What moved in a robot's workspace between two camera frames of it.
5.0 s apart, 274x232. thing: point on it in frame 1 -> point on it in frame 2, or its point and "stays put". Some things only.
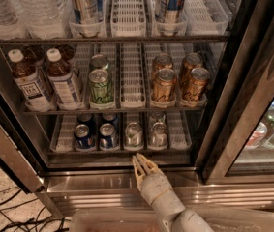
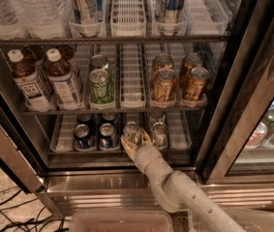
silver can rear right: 157,116 stays put
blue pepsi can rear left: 88,120 stays put
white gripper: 153,187 -> 146,156
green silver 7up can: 134,135 stays put
